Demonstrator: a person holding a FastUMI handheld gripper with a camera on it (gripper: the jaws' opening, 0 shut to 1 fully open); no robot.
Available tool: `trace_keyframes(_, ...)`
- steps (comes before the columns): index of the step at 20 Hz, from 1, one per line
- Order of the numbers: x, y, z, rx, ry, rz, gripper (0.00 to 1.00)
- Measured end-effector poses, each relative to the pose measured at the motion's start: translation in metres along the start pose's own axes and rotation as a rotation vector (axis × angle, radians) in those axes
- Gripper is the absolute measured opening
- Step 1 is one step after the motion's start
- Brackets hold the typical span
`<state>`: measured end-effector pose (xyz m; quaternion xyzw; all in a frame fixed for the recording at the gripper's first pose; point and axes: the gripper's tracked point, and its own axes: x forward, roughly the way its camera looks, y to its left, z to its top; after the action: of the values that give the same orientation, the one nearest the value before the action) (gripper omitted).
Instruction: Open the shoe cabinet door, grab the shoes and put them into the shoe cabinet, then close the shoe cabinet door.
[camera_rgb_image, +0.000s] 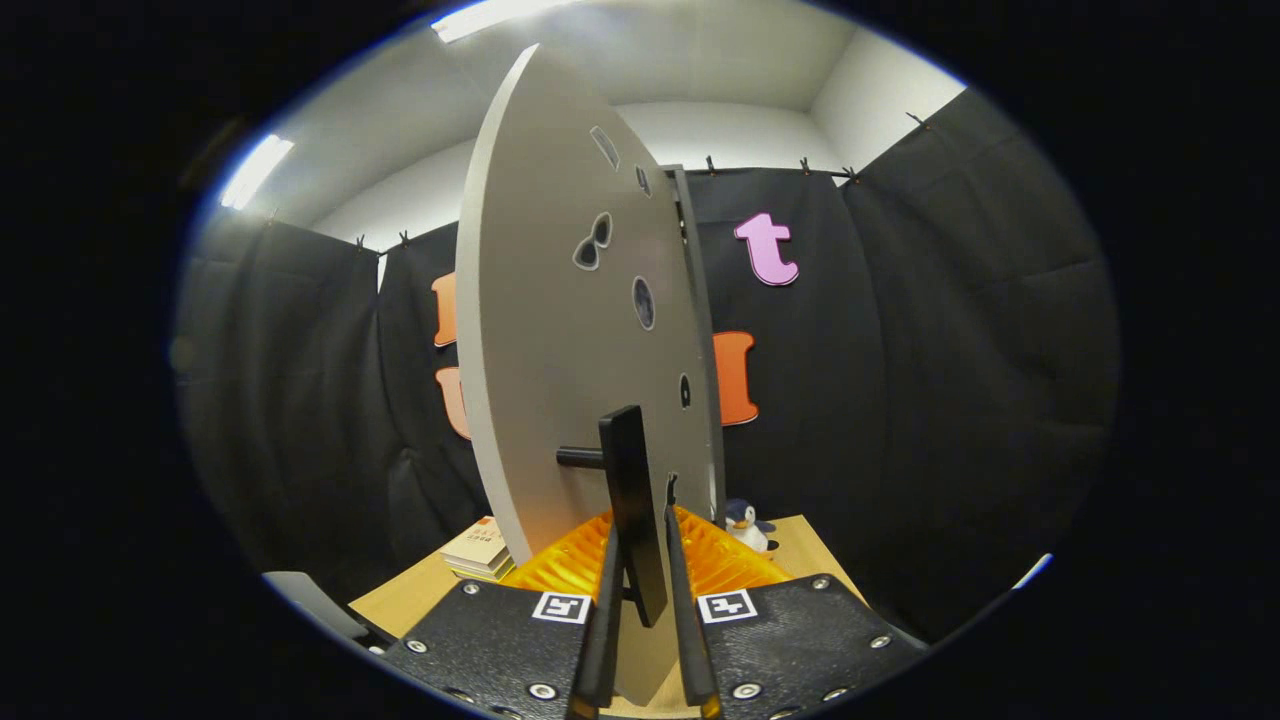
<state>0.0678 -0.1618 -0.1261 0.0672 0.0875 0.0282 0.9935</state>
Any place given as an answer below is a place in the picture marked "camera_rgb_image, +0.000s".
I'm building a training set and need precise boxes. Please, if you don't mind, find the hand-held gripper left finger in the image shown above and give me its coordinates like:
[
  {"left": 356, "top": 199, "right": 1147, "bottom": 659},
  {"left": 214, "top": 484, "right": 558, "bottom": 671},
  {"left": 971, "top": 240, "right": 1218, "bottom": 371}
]
[{"left": 383, "top": 508, "right": 626, "bottom": 720}]

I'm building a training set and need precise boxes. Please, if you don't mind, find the black backdrop cloth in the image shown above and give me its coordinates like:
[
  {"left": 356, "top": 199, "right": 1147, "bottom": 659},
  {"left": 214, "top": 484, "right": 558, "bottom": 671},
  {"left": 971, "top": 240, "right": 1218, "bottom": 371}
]
[{"left": 175, "top": 88, "right": 1121, "bottom": 641}]

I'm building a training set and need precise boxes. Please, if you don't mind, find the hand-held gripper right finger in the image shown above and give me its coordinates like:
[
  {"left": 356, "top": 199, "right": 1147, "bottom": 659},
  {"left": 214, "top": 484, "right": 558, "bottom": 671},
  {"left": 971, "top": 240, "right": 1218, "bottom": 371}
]
[{"left": 665, "top": 505, "right": 926, "bottom": 720}]

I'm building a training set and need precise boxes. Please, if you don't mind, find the beige shoe cabinet door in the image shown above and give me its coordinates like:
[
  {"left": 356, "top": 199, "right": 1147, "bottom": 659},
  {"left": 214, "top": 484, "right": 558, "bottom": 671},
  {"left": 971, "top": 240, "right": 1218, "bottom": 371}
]
[{"left": 455, "top": 43, "right": 723, "bottom": 706}]

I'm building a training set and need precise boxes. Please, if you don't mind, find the penguin plush toy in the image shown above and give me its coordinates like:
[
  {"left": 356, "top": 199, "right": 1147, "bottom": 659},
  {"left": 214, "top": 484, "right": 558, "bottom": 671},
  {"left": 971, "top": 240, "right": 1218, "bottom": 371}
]
[{"left": 722, "top": 498, "right": 779, "bottom": 554}]

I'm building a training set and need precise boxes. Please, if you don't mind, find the dark grey shoe cabinet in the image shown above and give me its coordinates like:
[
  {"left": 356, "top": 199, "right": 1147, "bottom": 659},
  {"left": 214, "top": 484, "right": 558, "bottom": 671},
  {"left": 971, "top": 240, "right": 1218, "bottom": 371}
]
[{"left": 660, "top": 165, "right": 728, "bottom": 526}]

